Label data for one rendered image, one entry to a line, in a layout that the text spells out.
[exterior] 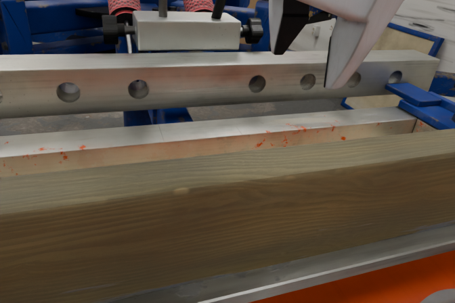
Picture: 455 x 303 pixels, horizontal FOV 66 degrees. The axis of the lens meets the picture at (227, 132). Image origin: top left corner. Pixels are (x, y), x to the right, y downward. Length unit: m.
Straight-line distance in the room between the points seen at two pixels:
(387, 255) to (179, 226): 0.14
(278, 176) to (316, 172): 0.02
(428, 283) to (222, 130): 0.21
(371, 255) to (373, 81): 0.31
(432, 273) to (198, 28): 0.33
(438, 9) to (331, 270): 2.63
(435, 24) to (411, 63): 2.26
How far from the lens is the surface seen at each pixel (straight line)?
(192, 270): 0.20
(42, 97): 0.39
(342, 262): 0.23
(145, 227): 0.17
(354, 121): 0.43
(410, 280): 0.30
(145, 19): 0.42
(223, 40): 0.44
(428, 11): 2.85
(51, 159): 0.34
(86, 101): 0.39
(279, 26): 0.19
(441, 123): 0.46
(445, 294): 0.31
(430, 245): 0.27
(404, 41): 2.89
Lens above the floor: 1.16
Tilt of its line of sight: 28 degrees down
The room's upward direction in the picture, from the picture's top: 5 degrees clockwise
